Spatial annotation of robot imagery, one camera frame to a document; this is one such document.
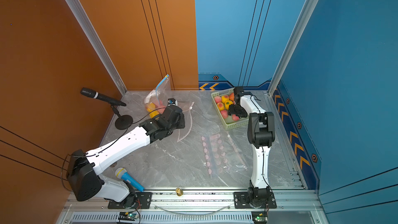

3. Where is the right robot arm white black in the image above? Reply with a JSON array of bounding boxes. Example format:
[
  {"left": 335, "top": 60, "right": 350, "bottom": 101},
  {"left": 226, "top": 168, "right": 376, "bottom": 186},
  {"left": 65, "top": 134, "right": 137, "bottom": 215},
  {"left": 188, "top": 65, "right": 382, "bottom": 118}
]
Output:
[{"left": 228, "top": 87, "right": 276, "bottom": 211}]

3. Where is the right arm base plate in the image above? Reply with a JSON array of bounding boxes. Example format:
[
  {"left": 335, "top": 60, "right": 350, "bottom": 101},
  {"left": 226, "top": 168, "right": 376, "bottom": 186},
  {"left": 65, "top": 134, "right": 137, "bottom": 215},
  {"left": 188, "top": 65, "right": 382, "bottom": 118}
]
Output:
[{"left": 233, "top": 192, "right": 277, "bottom": 209}]

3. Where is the orange red wrinkled peach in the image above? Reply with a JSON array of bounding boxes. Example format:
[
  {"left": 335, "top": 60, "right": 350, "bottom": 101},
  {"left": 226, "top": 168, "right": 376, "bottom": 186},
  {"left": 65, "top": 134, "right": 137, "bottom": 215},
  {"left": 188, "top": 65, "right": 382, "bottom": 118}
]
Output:
[{"left": 229, "top": 93, "right": 235, "bottom": 101}]

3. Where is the green plastic fruit basket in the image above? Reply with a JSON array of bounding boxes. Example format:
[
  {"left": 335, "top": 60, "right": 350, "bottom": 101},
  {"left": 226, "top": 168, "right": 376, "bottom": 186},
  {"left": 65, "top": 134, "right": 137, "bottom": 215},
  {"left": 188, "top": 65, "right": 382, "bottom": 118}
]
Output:
[{"left": 211, "top": 88, "right": 249, "bottom": 130}]

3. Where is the pink peach basket corner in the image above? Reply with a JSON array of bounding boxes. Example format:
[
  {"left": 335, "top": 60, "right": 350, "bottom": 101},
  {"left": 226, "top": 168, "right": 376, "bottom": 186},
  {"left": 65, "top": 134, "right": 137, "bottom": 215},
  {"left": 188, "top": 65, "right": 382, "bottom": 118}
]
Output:
[{"left": 214, "top": 96, "right": 222, "bottom": 103}]

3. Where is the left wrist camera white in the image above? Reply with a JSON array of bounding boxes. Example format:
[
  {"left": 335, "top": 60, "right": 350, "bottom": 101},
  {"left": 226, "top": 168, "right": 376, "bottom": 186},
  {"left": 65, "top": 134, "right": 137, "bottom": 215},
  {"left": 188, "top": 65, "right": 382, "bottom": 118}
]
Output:
[{"left": 167, "top": 98, "right": 178, "bottom": 106}]

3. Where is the green circuit board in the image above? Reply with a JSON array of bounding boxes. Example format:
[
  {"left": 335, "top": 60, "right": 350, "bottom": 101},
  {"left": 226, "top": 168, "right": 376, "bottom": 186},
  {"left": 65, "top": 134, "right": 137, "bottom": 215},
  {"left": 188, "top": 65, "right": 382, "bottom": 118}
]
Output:
[
  {"left": 251, "top": 212, "right": 268, "bottom": 224},
  {"left": 118, "top": 212, "right": 140, "bottom": 224}
]

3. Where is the brass knob on rail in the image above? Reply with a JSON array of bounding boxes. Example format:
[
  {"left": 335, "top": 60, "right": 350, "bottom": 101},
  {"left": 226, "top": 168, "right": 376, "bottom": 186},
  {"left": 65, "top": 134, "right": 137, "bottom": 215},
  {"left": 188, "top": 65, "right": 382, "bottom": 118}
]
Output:
[{"left": 175, "top": 187, "right": 183, "bottom": 197}]

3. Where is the black microphone on stand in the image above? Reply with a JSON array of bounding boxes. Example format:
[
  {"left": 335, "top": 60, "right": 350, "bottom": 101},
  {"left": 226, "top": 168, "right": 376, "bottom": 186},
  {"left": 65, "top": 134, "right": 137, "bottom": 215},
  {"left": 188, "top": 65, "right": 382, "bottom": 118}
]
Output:
[{"left": 80, "top": 87, "right": 133, "bottom": 130}]

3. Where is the left green circuit board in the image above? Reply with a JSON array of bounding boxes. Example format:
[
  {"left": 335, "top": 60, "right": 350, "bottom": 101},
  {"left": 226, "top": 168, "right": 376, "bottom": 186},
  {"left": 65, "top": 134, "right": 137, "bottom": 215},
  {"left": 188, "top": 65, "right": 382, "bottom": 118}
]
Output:
[{"left": 118, "top": 212, "right": 140, "bottom": 224}]

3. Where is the right green circuit board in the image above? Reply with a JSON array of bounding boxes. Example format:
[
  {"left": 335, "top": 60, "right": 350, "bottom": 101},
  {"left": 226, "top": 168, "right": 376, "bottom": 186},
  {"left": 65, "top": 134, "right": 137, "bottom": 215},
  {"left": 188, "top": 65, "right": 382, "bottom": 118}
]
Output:
[{"left": 251, "top": 212, "right": 268, "bottom": 224}]

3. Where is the pink-dotted zip bag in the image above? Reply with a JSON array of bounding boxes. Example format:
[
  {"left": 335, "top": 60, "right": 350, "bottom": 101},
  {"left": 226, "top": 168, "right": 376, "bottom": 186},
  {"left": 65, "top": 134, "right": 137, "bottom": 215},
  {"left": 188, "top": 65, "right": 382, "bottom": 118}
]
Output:
[
  {"left": 201, "top": 132, "right": 248, "bottom": 178},
  {"left": 177, "top": 101, "right": 195, "bottom": 143}
]

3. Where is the small yellow pink peach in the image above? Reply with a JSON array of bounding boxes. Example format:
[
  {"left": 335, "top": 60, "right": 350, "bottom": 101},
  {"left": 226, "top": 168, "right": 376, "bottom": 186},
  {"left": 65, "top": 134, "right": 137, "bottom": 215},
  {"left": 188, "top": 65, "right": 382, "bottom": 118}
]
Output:
[{"left": 217, "top": 102, "right": 225, "bottom": 111}]

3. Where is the aluminium front rail frame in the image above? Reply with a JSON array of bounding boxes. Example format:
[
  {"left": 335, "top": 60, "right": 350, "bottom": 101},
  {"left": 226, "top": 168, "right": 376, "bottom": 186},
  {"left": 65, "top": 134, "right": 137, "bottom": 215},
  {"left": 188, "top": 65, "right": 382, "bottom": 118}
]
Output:
[{"left": 57, "top": 188, "right": 328, "bottom": 224}]

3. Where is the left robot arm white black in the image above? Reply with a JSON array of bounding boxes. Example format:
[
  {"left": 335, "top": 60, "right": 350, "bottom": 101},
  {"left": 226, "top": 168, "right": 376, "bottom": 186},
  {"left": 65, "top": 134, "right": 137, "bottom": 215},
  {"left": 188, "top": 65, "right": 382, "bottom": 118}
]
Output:
[{"left": 66, "top": 104, "right": 185, "bottom": 208}]

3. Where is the yellow peach pink spot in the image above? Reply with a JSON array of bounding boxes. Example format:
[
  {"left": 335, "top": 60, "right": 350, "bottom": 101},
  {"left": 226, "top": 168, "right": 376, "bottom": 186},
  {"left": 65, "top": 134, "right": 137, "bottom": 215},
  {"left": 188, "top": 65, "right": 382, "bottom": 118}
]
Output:
[{"left": 221, "top": 95, "right": 230, "bottom": 103}]

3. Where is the clear blue-zipper zip bag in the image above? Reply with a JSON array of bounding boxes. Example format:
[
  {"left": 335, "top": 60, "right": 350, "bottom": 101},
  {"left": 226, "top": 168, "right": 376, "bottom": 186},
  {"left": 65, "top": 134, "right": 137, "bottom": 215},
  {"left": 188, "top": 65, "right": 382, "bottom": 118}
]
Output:
[{"left": 144, "top": 74, "right": 171, "bottom": 114}]

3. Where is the pale pink peach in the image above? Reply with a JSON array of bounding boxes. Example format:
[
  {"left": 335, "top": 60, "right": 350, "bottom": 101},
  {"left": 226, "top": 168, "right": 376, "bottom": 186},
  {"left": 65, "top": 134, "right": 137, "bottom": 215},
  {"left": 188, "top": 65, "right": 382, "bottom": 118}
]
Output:
[{"left": 232, "top": 114, "right": 240, "bottom": 121}]

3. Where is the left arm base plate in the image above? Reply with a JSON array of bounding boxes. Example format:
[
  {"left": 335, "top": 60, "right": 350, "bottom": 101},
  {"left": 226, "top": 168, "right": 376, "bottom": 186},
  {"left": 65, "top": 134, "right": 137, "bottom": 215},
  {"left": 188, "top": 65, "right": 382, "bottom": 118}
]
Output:
[{"left": 107, "top": 192, "right": 152, "bottom": 209}]

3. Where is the blue handheld microphone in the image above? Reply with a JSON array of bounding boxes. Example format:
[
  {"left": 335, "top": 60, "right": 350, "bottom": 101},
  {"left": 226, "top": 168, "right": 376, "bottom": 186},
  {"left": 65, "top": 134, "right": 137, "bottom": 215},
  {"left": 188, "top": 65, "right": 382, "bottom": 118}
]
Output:
[{"left": 115, "top": 168, "right": 145, "bottom": 192}]

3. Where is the pink peach with leaf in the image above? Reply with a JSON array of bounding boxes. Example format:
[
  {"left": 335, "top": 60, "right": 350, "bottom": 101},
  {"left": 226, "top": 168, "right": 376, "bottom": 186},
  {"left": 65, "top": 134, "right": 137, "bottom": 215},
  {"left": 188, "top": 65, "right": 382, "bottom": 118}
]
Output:
[{"left": 220, "top": 110, "right": 228, "bottom": 119}]

